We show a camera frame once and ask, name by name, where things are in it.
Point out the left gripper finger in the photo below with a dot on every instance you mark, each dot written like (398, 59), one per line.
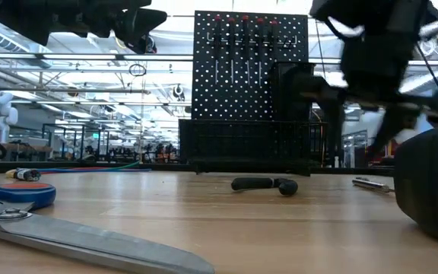
(143, 24)

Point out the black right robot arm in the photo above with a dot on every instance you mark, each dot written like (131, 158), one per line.
(375, 15)

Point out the black rounded object at right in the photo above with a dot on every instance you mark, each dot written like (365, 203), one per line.
(432, 182)

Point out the thin black pole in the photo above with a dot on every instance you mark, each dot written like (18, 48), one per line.
(430, 68)

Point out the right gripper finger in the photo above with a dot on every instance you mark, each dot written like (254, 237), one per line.
(394, 122)
(335, 114)

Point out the black aluminium table frame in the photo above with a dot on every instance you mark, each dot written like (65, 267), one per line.
(173, 167)

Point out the silver metal rod tool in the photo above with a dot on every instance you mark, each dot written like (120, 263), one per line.
(371, 185)

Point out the black metal pegboard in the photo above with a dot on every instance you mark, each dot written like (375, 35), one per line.
(223, 99)

